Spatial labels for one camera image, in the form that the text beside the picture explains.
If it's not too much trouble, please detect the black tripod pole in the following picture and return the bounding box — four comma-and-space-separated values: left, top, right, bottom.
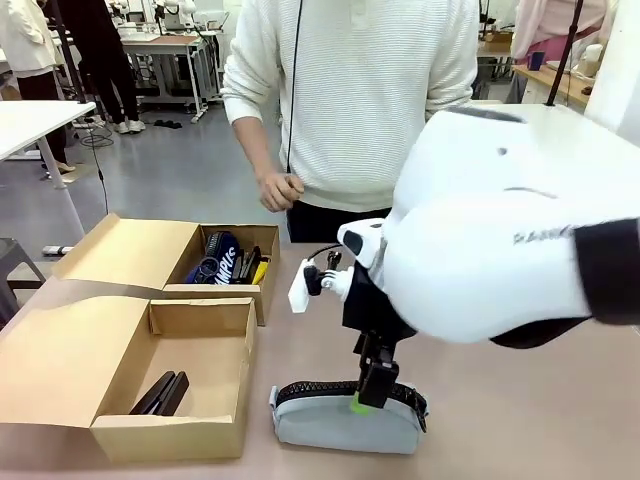
545, 0, 585, 108

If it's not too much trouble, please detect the small cardboard box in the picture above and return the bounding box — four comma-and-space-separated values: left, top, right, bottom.
51, 212, 281, 327

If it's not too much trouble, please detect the white side table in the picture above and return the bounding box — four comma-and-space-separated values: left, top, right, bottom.
0, 100, 97, 241

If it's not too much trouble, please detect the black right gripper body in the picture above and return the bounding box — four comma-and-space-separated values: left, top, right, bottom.
341, 266, 420, 347

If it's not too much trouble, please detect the bystander in white jacket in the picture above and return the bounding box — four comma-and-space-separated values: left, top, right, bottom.
0, 0, 76, 175

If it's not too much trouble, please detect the bystander in pink top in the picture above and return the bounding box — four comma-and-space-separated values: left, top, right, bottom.
509, 0, 621, 62

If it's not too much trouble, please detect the navy blue pouch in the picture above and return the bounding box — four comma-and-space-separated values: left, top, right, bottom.
185, 230, 239, 287

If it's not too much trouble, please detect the wooden desk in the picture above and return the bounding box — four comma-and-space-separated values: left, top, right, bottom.
511, 60, 601, 107

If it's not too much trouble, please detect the brown top workbench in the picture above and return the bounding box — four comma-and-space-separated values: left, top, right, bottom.
115, 33, 214, 125

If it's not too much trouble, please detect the person right hand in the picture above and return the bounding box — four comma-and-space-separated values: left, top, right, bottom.
259, 168, 305, 214

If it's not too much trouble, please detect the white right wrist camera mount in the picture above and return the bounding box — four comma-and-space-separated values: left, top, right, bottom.
287, 252, 351, 316

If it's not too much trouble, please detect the white table with tripod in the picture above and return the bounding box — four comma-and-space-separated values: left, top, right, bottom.
472, 99, 621, 132

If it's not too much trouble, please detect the person torso white sweater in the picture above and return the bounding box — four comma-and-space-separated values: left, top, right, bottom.
222, 0, 480, 245

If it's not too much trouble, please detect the grey stool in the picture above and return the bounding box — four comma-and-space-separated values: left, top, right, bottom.
0, 236, 50, 329

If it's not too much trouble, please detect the thin black hanging cable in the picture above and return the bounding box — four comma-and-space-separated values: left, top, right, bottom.
284, 0, 307, 239

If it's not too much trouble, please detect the large cardboard box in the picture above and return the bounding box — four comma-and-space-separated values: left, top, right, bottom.
0, 294, 259, 462

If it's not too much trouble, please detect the black stapler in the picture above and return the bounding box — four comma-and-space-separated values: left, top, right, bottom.
128, 370, 192, 417

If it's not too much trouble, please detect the grey zipper pencil case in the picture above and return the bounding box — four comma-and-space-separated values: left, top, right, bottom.
269, 379, 430, 457

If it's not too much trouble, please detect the bystander in black clothes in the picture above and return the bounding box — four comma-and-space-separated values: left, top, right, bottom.
64, 0, 147, 136

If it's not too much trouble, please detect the person right forearm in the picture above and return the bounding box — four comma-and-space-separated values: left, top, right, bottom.
232, 115, 282, 182

